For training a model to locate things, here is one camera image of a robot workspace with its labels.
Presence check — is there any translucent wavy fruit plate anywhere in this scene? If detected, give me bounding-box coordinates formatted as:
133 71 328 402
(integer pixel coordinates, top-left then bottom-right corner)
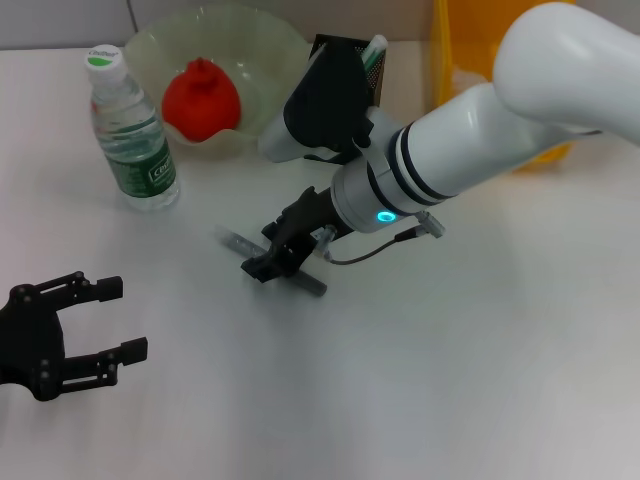
123 3 310 162

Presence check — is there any red-orange toy orange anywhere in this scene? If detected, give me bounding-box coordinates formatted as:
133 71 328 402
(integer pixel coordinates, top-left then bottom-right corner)
160 56 243 144

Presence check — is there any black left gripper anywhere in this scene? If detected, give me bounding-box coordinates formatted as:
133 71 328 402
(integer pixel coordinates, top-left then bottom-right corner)
0 270 150 404

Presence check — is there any grey marker pen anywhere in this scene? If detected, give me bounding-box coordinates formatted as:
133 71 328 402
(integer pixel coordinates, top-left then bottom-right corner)
214 224 329 300

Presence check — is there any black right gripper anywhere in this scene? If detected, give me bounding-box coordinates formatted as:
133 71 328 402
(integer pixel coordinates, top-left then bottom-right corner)
240 185 352 284

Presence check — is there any grey gripper cable with plugs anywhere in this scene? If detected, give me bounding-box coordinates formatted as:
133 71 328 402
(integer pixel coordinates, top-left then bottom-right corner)
314 209 447 266

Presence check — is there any clear water bottle green label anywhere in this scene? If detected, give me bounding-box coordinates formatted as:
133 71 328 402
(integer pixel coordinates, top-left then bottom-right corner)
83 44 182 212

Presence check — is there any green utility knife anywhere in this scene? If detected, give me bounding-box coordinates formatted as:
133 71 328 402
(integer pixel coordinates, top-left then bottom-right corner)
360 33 391 77

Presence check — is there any yellow plastic storage bin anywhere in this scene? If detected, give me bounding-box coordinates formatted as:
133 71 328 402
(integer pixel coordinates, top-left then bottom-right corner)
430 0 577 174

